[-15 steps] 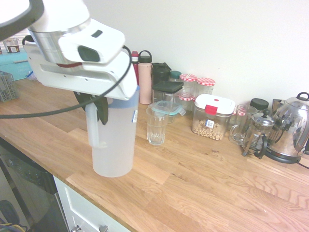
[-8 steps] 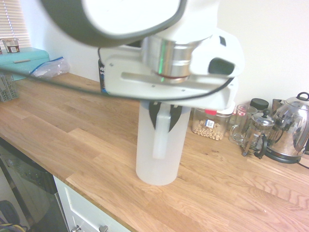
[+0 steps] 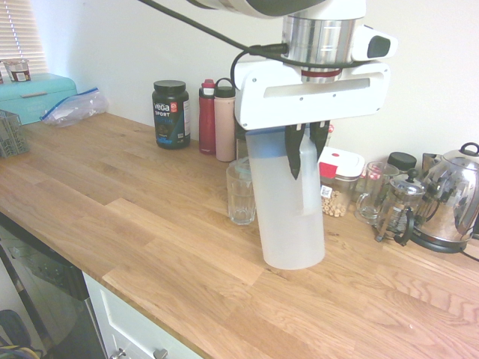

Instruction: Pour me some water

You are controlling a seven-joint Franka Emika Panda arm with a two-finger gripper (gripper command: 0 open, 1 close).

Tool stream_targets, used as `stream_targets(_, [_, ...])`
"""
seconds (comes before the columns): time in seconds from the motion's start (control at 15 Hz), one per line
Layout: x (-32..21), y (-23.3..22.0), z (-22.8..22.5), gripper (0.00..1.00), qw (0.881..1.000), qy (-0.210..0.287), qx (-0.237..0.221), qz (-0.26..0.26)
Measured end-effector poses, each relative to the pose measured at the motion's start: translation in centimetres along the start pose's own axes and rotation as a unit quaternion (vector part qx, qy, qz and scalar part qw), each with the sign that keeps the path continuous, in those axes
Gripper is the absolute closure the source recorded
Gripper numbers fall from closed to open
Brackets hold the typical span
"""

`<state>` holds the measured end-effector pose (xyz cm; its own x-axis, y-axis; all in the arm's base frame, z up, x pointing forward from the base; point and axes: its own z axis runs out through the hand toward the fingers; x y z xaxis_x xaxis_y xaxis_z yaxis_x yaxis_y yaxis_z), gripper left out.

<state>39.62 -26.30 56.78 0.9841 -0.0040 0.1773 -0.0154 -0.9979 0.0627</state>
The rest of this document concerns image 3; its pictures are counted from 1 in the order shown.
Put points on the teal bread box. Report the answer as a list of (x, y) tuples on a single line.
[(33, 97)]

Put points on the black dishwasher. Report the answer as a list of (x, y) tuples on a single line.
[(48, 291)]

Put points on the tall jar red checkered lid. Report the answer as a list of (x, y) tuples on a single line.
[(330, 134)]

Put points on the clear zip bag blue seal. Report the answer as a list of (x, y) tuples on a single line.
[(75, 108)]

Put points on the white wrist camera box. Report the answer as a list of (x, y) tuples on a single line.
[(376, 45)]

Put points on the glass french press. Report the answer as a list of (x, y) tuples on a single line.
[(398, 209)]

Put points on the white window blind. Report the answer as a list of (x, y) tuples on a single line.
[(22, 33)]

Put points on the black Vega protein tub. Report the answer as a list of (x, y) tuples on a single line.
[(171, 116)]

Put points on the cereal container white red lid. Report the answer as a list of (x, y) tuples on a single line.
[(342, 168)]

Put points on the white cabinet drawer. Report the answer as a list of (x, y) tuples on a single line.
[(127, 325)]

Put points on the short jar red checkered lid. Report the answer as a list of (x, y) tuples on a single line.
[(374, 175)]

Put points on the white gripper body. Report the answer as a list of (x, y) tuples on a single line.
[(310, 99)]

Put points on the clear faceted drinking glass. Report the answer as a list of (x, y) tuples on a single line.
[(239, 198)]

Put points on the dark bag on floor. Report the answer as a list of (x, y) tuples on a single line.
[(15, 336)]

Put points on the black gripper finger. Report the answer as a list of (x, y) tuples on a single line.
[(320, 138), (293, 153)]

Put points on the jar with black lid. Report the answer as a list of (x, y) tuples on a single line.
[(402, 161)]

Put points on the translucent pitcher with blue lid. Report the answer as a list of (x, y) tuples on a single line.
[(288, 224)]

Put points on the pink water bottle black lid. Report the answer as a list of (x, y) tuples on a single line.
[(224, 127)]

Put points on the glass container teal clip lid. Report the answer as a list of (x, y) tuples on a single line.
[(241, 164)]

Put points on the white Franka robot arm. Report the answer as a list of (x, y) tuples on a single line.
[(318, 37)]

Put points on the red water bottle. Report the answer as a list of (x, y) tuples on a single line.
[(206, 123)]

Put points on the small yogurt cup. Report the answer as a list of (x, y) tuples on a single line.
[(16, 71)]

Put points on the grey plastic basket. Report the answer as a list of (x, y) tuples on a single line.
[(11, 134)]

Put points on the chrome electric kettle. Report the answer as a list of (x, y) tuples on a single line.
[(449, 202)]

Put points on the clear glass mug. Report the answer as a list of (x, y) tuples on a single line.
[(370, 205)]

